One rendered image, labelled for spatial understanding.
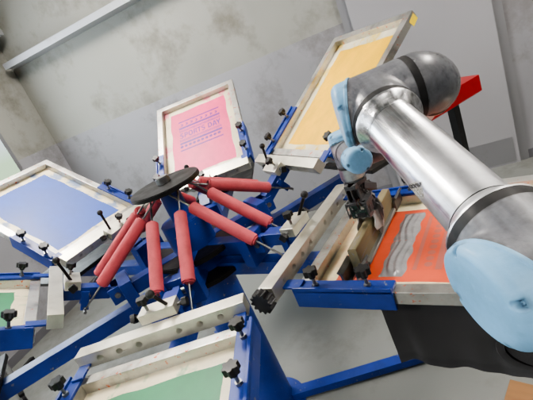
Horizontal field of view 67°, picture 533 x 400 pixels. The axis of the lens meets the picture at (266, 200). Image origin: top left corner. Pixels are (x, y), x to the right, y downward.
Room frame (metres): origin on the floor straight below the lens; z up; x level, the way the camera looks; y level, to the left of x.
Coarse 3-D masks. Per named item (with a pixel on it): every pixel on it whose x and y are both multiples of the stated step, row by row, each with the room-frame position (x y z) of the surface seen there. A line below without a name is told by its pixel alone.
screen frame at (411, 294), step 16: (528, 176) 1.13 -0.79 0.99; (352, 224) 1.36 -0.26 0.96; (336, 240) 1.24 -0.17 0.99; (320, 256) 1.18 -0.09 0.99; (320, 272) 1.12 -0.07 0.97; (400, 288) 0.87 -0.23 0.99; (416, 288) 0.84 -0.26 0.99; (432, 288) 0.82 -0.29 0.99; (448, 288) 0.80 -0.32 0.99; (416, 304) 0.83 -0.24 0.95; (432, 304) 0.81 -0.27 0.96; (448, 304) 0.79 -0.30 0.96
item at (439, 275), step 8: (384, 248) 1.13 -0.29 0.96; (416, 248) 1.06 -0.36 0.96; (376, 256) 1.10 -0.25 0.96; (384, 256) 1.09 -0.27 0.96; (376, 264) 1.06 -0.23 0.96; (408, 264) 1.00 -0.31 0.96; (376, 272) 1.03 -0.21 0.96; (408, 272) 0.96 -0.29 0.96; (416, 272) 0.95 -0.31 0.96; (424, 272) 0.94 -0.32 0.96; (432, 272) 0.92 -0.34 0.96; (440, 272) 0.91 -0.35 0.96; (400, 280) 0.95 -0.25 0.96; (408, 280) 0.93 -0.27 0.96; (416, 280) 0.92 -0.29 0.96; (424, 280) 0.90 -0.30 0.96; (432, 280) 0.89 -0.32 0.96; (440, 280) 0.88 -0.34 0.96; (448, 280) 0.87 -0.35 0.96
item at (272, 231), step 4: (272, 228) 1.44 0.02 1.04; (276, 228) 1.43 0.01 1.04; (280, 228) 1.41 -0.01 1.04; (268, 232) 1.42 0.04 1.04; (272, 232) 1.41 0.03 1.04; (276, 232) 1.39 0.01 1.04; (300, 232) 1.31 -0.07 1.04; (264, 236) 1.41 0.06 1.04; (268, 236) 1.40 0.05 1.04; (272, 236) 1.39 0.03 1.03; (276, 236) 1.38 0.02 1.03; (264, 240) 1.42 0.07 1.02; (268, 240) 1.40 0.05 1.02; (272, 240) 1.39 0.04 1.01; (276, 240) 1.38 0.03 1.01; (288, 240) 1.35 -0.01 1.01; (292, 240) 1.34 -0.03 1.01; (268, 244) 1.41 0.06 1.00; (272, 244) 1.40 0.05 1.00; (276, 244) 1.39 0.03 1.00; (280, 244) 1.38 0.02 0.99
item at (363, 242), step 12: (384, 192) 1.30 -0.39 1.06; (384, 204) 1.25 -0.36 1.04; (372, 216) 1.17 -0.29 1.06; (384, 216) 1.22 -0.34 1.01; (360, 228) 1.12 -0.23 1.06; (372, 228) 1.13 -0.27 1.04; (360, 240) 1.05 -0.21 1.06; (372, 240) 1.11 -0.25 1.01; (348, 252) 1.03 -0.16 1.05; (360, 252) 1.03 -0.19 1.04
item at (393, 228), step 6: (414, 210) 1.28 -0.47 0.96; (420, 210) 1.26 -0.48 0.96; (426, 210) 1.25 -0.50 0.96; (396, 216) 1.30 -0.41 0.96; (402, 216) 1.28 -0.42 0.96; (426, 216) 1.21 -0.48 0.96; (390, 222) 1.27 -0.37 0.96; (396, 222) 1.25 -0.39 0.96; (426, 222) 1.17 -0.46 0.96; (390, 228) 1.23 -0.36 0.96; (396, 228) 1.22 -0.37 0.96; (390, 234) 1.19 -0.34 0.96; (396, 234) 1.18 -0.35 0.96; (420, 234) 1.12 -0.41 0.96; (384, 240) 1.17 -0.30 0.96; (390, 240) 1.16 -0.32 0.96; (396, 240) 1.14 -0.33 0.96
